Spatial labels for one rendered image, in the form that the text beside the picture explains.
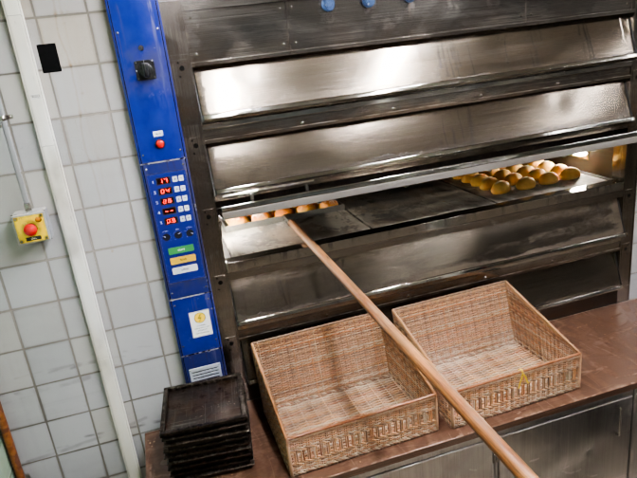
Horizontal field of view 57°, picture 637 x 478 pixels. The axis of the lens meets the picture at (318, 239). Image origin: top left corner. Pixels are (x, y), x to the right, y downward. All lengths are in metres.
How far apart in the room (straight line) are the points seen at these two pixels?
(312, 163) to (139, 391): 1.09
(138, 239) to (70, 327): 0.40
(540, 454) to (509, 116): 1.32
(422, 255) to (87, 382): 1.39
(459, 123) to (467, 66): 0.22
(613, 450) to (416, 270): 1.03
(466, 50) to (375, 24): 0.39
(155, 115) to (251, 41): 0.41
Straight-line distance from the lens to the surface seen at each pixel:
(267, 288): 2.30
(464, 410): 1.28
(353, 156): 2.23
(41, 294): 2.26
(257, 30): 2.14
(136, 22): 2.05
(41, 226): 2.10
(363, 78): 2.22
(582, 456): 2.62
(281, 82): 2.14
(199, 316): 2.25
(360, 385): 2.47
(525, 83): 2.56
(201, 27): 2.11
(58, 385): 2.40
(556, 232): 2.80
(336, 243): 2.30
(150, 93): 2.05
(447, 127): 2.40
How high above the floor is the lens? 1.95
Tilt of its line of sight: 19 degrees down
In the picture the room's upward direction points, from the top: 7 degrees counter-clockwise
